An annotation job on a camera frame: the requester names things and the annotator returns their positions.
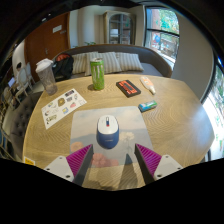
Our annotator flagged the white and orange tube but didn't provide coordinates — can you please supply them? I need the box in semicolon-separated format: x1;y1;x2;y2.
139;75;157;95

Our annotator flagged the clear shaker bottle white lid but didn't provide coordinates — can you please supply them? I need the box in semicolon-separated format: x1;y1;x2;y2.
35;58;58;96

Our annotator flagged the curved brown sofa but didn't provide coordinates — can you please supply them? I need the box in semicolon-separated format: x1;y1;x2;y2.
53;43;174;79

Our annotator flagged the wooden glass-door cabinet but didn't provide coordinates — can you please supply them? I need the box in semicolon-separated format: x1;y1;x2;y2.
102;10;136;46

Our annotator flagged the person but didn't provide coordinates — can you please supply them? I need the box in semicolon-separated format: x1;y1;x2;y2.
13;61;24;79

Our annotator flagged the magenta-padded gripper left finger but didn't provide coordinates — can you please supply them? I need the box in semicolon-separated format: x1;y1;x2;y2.
43;143;95;187

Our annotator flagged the striped cushion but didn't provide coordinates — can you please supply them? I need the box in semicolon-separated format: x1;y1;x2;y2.
84;51;123;77
115;52;145;72
71;53;88;75

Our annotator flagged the small yellow sticker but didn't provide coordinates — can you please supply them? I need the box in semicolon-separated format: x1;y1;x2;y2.
23;155;36;166

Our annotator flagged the white chair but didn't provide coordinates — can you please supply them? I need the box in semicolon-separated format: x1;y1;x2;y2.
13;63;35;98

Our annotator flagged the white sticker sheet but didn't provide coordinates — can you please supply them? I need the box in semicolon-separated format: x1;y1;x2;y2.
41;88;88;130

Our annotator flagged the white and blue computer mouse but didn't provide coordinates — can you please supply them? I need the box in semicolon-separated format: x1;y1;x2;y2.
96;114;120;150

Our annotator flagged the pale blue printed mouse pad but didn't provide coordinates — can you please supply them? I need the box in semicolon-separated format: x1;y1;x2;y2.
69;105;154;168

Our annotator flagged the white door sign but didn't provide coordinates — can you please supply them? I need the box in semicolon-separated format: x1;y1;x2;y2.
52;24;63;34

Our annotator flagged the brown wooden door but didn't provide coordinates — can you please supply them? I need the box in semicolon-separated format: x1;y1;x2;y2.
23;11;72;74

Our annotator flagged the green drink can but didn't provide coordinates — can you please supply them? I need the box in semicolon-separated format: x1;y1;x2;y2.
89;57;106;91

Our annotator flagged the black and orange flat box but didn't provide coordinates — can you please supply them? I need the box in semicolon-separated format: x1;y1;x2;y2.
115;79;142;99

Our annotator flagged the grey tufted chair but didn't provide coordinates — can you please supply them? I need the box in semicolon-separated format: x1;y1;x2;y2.
8;91;43;161

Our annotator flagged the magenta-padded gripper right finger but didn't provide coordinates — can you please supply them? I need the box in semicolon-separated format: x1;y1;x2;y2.
134;143;184;185

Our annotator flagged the small green and blue pack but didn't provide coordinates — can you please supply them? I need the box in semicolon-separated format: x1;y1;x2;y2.
137;100;158;113

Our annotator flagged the black backpack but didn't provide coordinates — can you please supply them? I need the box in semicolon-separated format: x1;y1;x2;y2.
51;53;75;82

